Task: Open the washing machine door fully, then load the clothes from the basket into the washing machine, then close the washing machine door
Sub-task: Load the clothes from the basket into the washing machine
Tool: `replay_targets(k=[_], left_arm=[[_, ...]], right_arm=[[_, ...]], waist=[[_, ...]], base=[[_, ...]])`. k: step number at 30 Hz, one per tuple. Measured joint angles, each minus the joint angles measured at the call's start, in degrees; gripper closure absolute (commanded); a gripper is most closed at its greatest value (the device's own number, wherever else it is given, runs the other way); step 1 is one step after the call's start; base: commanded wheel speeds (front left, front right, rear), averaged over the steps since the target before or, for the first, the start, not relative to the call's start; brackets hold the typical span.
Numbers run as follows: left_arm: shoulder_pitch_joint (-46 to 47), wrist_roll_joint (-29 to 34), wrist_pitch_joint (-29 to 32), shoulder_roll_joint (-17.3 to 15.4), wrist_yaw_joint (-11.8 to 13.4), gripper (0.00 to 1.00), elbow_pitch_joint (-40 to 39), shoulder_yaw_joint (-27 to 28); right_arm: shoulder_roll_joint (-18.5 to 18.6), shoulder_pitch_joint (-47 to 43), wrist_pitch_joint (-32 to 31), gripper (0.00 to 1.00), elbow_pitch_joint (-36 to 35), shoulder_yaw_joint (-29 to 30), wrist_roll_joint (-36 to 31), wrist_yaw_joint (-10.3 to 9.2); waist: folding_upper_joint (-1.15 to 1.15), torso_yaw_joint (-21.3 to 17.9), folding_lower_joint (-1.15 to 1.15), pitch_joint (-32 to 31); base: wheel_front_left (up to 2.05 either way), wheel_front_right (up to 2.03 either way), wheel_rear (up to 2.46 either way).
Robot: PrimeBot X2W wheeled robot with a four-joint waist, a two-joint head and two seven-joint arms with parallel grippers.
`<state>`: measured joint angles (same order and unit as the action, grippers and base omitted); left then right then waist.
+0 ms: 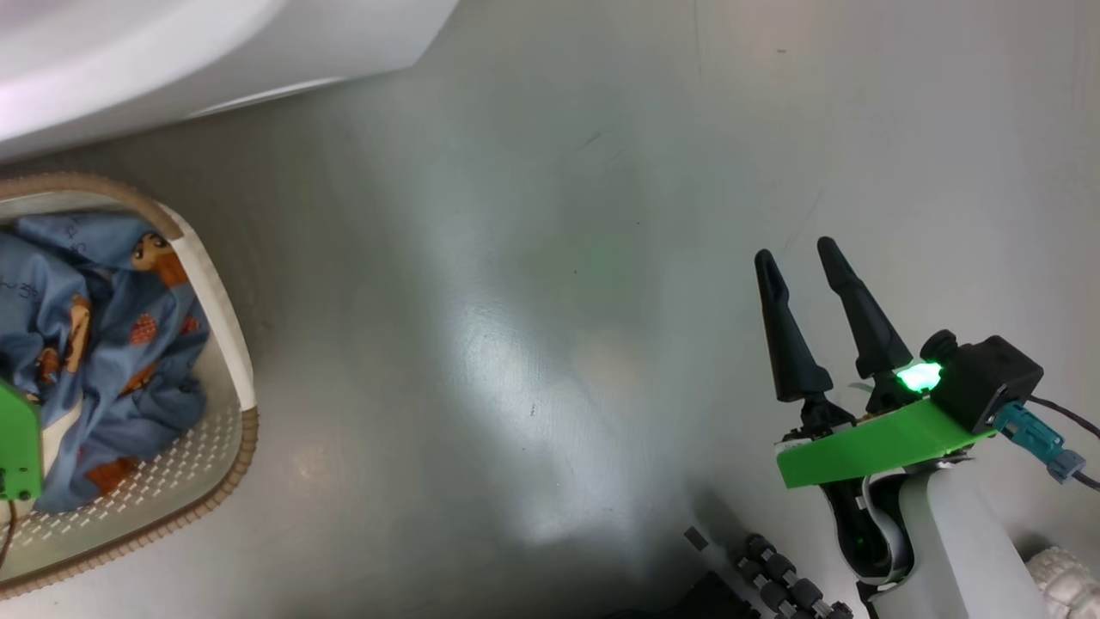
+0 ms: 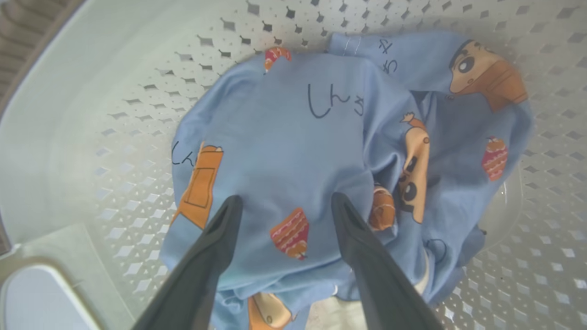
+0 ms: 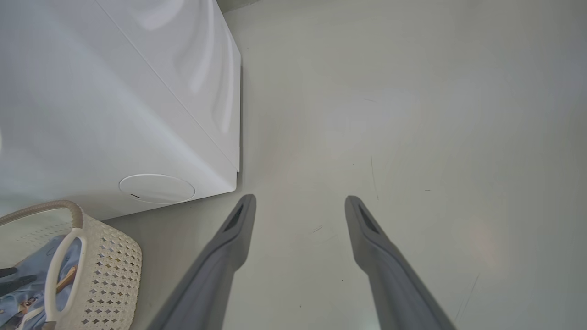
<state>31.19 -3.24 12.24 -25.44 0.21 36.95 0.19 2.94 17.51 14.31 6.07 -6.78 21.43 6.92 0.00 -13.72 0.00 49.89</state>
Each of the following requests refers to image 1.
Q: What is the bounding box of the teal right cable connector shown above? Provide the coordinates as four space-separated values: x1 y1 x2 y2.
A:
993 402 1088 485

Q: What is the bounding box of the cream basket with brown rim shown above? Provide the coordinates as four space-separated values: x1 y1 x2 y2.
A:
0 172 260 600

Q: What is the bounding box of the white front-load washing machine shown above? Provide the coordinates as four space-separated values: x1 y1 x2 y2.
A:
0 0 461 164

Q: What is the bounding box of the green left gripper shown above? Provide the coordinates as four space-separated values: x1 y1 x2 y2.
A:
0 378 44 502

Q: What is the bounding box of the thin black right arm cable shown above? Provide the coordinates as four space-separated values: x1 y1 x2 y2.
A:
1027 395 1100 493

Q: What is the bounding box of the blue bear print garment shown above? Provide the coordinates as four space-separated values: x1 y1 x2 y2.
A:
0 212 211 514

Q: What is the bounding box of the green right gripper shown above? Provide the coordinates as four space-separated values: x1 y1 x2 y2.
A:
755 236 998 489

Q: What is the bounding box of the blue and cream garment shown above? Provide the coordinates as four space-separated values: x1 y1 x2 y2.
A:
34 400 87 499

